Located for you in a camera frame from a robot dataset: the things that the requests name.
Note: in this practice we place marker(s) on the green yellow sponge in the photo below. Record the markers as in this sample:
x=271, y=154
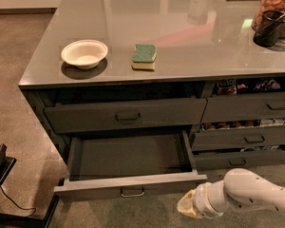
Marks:
x=144, y=57

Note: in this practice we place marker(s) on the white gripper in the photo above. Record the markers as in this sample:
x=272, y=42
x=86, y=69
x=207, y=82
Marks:
x=201, y=200

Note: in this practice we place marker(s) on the grey kitchen counter cabinet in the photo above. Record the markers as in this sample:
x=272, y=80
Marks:
x=157, y=90

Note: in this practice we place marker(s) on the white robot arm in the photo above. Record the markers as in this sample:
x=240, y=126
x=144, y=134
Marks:
x=240, y=190

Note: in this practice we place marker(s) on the black mesh cup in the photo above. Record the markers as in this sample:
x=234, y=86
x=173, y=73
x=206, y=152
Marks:
x=270, y=28

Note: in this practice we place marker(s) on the snack bags in drawer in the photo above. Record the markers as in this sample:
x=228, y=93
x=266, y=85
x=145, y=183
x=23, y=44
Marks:
x=244, y=86

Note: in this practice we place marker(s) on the white paper bowl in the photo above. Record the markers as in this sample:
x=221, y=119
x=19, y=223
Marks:
x=84, y=54

